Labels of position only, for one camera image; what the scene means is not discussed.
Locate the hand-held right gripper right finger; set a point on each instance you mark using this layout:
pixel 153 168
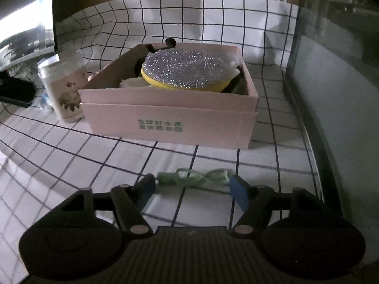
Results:
pixel 239 193

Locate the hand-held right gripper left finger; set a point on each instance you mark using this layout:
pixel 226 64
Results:
pixel 148 188

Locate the pink cardboard box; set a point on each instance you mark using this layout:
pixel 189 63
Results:
pixel 177 118

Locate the yellow sequined round cushion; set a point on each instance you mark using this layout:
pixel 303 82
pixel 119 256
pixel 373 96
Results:
pixel 183 69

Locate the white checkered cloth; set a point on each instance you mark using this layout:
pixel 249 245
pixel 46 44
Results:
pixel 88 153

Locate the white plush toy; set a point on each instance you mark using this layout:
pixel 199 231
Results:
pixel 134 82

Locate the dark cloth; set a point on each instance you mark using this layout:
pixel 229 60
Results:
pixel 238 81

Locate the white floral-label jar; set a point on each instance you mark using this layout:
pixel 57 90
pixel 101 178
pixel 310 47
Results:
pixel 66 94

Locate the dark glass tank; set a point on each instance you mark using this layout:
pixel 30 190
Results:
pixel 340 80

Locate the dark flat object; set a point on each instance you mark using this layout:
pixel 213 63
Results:
pixel 16 90

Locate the white paper bag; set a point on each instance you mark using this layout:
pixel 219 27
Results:
pixel 281 32

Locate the black flat television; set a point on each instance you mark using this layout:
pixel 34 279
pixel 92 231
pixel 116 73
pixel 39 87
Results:
pixel 26 14

